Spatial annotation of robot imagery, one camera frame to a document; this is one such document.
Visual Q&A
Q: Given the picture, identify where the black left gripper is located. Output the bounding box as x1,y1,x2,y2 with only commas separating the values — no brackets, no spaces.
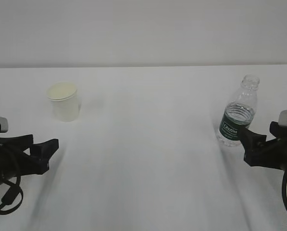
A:
0,134,59,185

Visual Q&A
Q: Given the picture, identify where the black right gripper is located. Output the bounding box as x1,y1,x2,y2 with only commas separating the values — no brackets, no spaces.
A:
239,121,287,171

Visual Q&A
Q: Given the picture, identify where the clear water bottle green label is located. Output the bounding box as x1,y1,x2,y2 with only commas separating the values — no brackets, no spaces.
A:
217,75,260,147

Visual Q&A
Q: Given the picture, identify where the white paper cup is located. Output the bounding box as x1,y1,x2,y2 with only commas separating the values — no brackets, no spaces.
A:
46,82,79,122

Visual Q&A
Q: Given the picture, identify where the black left camera cable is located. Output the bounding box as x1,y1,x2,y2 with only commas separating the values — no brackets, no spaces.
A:
0,144,24,215

